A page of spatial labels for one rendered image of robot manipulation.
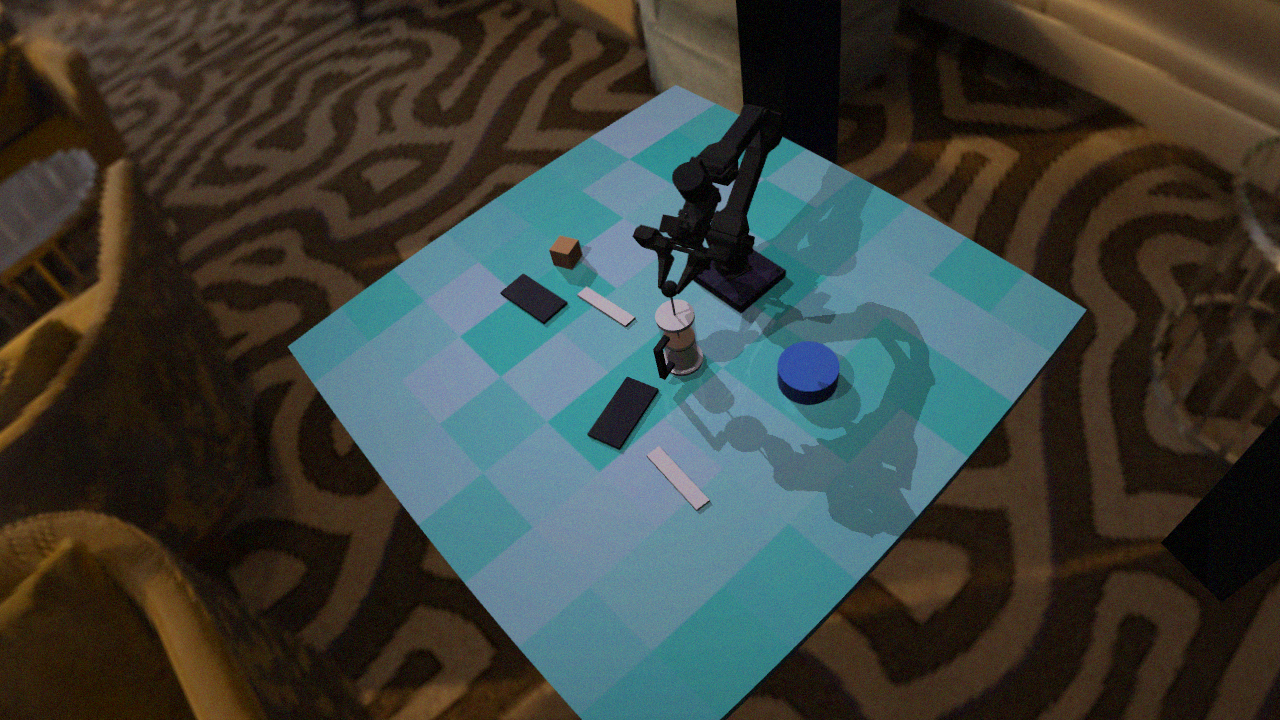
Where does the blue short cylinder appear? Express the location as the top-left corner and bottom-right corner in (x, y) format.
(777, 341), (838, 405)

